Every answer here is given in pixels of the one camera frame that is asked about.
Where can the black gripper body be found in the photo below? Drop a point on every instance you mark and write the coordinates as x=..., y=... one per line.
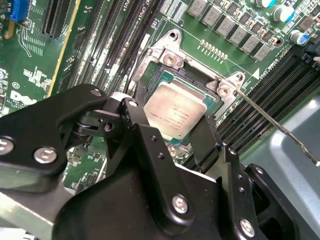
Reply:
x=112, y=212

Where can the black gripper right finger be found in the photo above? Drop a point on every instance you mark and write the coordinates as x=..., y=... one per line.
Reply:
x=238, y=207

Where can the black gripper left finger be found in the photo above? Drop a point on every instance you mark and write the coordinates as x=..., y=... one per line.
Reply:
x=32, y=125

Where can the metal locking lever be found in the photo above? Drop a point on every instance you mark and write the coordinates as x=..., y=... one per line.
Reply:
x=310, y=154

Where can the silver CPU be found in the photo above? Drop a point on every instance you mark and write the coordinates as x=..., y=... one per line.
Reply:
x=175, y=110

